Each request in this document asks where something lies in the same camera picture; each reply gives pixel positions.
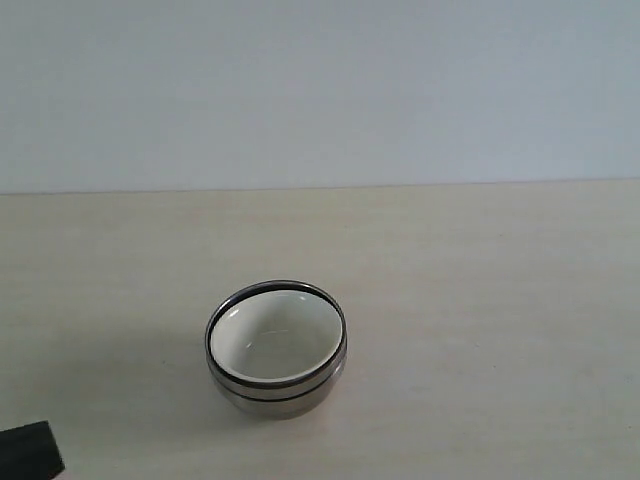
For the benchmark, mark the steel bowl with ribbed base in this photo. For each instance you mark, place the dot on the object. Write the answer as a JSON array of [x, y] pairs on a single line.
[[282, 390]]

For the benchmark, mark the white ceramic bowl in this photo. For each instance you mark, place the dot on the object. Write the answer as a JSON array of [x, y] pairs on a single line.
[[276, 336]]

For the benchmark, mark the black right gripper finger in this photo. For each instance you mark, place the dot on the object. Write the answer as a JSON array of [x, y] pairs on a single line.
[[30, 452]]

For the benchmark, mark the smooth stainless steel bowl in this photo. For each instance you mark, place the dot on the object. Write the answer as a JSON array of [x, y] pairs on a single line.
[[286, 408]]

